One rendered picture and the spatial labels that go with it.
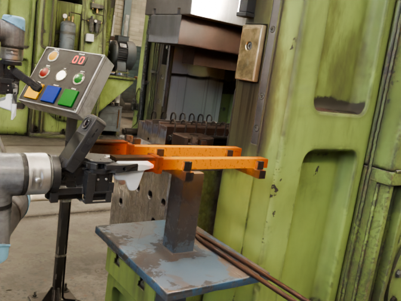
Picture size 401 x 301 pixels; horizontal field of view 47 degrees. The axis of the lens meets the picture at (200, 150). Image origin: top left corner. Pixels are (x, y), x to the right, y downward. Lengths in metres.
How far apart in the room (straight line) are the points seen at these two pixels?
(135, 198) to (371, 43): 0.96
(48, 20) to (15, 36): 4.59
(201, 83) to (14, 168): 1.25
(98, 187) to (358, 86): 1.04
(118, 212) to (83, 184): 0.88
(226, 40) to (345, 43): 0.41
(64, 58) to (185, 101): 0.57
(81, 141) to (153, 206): 0.72
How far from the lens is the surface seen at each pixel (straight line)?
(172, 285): 1.03
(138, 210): 1.62
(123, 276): 1.77
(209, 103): 1.99
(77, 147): 0.85
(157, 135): 1.61
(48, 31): 6.31
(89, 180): 0.87
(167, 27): 1.62
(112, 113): 7.00
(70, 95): 1.94
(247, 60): 1.45
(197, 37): 1.59
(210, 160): 1.02
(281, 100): 1.36
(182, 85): 1.89
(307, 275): 1.74
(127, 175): 0.91
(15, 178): 0.82
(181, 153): 1.12
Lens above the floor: 1.21
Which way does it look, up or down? 10 degrees down
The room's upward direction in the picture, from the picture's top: 8 degrees clockwise
